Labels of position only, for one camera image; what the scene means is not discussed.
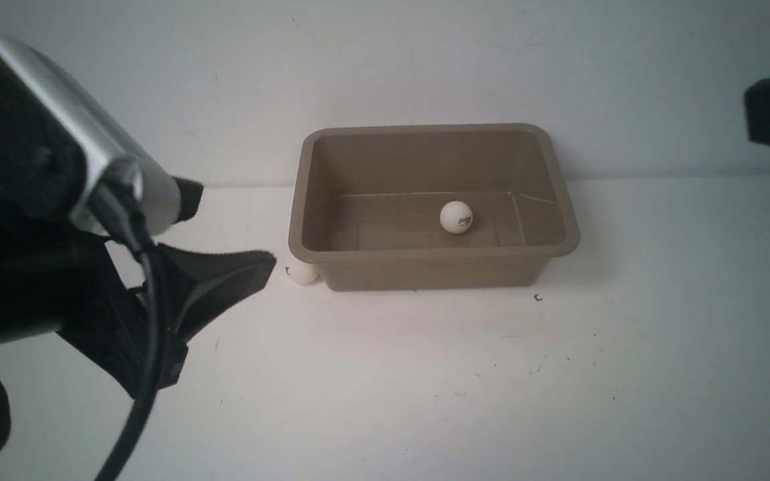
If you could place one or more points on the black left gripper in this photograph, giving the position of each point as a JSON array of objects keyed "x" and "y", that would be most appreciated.
[{"x": 56, "y": 279}]

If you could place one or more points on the white table-tennis ball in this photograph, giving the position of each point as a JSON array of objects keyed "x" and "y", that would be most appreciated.
[
  {"x": 300, "y": 272},
  {"x": 456, "y": 217}
]

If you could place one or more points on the tan plastic bin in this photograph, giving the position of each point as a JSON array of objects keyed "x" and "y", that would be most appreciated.
[{"x": 367, "y": 200}]

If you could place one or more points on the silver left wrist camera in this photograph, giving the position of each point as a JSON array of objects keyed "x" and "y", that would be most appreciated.
[{"x": 58, "y": 145}]

